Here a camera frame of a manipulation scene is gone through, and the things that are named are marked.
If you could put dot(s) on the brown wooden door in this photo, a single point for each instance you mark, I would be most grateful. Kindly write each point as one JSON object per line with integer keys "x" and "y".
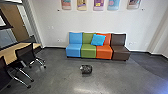
{"x": 15, "y": 23}

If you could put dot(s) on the brown sofa seat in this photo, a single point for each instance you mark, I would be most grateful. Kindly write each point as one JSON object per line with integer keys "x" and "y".
{"x": 120, "y": 51}

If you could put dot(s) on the wall poster yellow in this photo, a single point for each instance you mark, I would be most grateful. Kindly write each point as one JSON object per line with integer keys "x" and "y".
{"x": 82, "y": 4}

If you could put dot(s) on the wall poster pale pink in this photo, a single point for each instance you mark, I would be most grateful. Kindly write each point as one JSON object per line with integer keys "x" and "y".
{"x": 134, "y": 3}

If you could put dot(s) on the long wooden table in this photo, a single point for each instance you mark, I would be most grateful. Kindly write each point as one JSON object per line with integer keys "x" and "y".
{"x": 10, "y": 53}

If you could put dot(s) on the white wall light switch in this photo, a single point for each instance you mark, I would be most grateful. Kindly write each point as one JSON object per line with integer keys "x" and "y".
{"x": 50, "y": 27}

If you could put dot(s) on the blue square cushion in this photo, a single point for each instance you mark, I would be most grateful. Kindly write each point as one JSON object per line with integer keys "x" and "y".
{"x": 98, "y": 39}

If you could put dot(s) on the white door frame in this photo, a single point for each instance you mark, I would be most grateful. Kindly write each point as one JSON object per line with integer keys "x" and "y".
{"x": 33, "y": 23}

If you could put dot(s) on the wall poster purple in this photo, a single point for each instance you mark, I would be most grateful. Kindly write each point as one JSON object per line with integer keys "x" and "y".
{"x": 98, "y": 4}

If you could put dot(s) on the wall poster pink figure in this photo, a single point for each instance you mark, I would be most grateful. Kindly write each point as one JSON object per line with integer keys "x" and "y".
{"x": 66, "y": 4}

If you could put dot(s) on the grey frosted glass panel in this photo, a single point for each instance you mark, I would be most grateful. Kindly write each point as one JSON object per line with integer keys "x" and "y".
{"x": 6, "y": 38}

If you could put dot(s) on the green sofa seat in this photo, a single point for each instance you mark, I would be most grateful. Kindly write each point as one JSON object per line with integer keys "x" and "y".
{"x": 88, "y": 50}

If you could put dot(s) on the blue sofa seat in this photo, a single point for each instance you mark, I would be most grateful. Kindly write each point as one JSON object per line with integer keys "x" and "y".
{"x": 73, "y": 50}

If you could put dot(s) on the orange sofa seat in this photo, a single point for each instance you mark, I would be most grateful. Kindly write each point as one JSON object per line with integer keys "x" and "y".
{"x": 104, "y": 52}

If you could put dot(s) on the black trash bag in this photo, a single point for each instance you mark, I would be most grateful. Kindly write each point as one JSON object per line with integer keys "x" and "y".
{"x": 86, "y": 69}

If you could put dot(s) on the wall poster light blue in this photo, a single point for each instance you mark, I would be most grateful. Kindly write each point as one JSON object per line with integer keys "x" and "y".
{"x": 113, "y": 4}

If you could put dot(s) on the white wall power outlet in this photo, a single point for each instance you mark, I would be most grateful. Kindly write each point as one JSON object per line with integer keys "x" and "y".
{"x": 130, "y": 43}
{"x": 59, "y": 40}

